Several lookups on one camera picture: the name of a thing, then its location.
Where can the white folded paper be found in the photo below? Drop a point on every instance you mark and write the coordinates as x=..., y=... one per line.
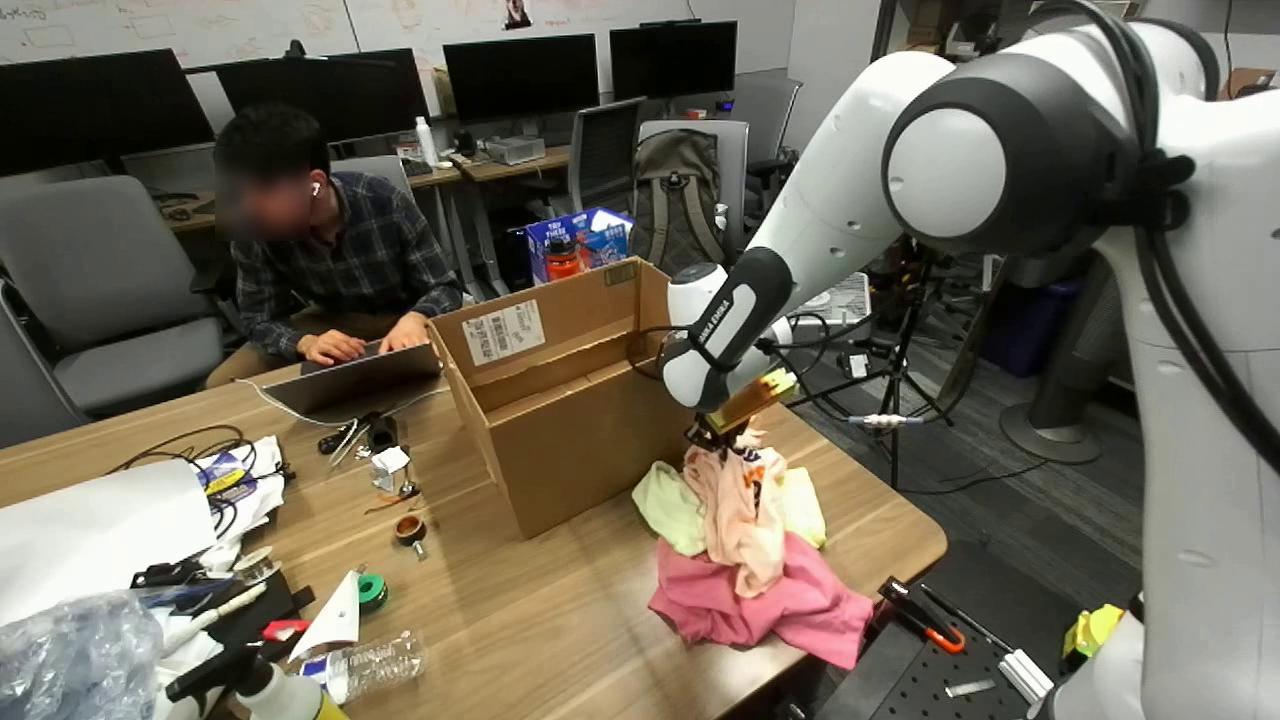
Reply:
x=334, y=627

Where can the blue snack package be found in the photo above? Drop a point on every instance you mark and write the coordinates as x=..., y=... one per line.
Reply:
x=580, y=241

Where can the peach printed shirt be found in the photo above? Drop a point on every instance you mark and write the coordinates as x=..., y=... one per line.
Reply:
x=740, y=512

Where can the black computer monitor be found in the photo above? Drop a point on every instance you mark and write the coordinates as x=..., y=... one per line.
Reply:
x=83, y=112
x=521, y=76
x=673, y=63
x=361, y=85

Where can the green tape roll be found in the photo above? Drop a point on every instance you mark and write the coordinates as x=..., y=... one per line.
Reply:
x=369, y=590

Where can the pink cloth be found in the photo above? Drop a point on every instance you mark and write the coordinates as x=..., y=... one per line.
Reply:
x=773, y=605

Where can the large white plastic sheet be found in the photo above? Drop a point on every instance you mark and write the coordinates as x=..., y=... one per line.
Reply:
x=102, y=541

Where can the yellow-green cloth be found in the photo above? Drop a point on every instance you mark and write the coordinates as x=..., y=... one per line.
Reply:
x=665, y=505

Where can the large grey padded chair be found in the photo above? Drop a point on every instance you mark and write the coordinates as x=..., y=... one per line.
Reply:
x=106, y=305

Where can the grey office chair with backpack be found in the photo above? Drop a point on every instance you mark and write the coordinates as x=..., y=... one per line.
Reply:
x=732, y=162

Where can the dark grey chair back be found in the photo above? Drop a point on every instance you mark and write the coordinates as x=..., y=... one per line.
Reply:
x=604, y=147

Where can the small white desk bottle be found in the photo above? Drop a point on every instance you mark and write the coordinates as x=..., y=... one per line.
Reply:
x=425, y=142

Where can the yellow-green rag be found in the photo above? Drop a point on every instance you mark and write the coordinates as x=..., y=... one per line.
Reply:
x=1097, y=630

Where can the clear plastic bag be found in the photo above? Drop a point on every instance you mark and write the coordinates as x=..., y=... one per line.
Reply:
x=74, y=663

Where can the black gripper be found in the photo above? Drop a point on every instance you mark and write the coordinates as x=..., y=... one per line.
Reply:
x=718, y=437

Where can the dark laptop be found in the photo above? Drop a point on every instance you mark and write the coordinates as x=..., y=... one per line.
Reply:
x=353, y=380

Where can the black perforated breadboard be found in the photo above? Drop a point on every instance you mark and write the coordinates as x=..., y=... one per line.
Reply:
x=922, y=680

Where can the clear plastic bottle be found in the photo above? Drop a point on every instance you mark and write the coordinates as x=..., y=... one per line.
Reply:
x=381, y=663

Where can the brown cardboard box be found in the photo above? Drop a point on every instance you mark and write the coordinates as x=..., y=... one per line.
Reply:
x=572, y=427

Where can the seated person in plaid shirt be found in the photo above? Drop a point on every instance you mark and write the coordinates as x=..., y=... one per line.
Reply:
x=347, y=263

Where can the olive grey backpack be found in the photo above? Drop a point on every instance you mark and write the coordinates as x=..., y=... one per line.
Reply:
x=680, y=192

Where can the red and black hand tool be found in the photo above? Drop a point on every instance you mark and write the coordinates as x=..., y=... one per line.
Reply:
x=922, y=616

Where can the black tripod stand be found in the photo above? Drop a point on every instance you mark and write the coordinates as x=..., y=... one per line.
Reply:
x=902, y=347

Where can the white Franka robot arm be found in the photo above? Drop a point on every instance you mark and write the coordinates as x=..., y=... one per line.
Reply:
x=1042, y=173

